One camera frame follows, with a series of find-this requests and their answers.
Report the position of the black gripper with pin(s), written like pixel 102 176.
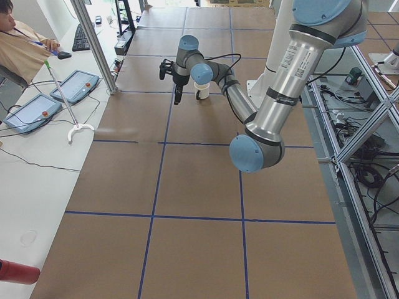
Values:
pixel 179 80

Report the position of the white smiley mug black handle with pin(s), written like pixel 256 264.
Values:
pixel 201 91

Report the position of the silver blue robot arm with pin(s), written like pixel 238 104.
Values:
pixel 304 31

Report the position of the far blue teach pendant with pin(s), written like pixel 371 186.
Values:
pixel 78 85

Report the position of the blue teach pendant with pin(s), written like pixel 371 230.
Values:
pixel 33 114
pixel 78 85

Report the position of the white reacher grabber stick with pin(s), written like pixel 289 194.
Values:
pixel 77 126

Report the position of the black keyboard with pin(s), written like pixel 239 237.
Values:
pixel 80 42

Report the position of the black computer mouse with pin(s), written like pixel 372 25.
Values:
pixel 63 55

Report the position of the near blue teach pendant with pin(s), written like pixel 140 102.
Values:
pixel 33 114

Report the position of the person in beige shirt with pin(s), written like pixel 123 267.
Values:
pixel 23 50

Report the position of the green power drill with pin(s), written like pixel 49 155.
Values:
pixel 353 76

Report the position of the red cylinder bottle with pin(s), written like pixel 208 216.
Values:
pixel 19 273

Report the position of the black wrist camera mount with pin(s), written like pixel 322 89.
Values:
pixel 166 68

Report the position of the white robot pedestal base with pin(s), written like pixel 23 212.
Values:
pixel 279 44

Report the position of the aluminium frame post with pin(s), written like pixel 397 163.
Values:
pixel 85 21

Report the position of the aluminium side frame rail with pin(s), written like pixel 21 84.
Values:
pixel 356 132

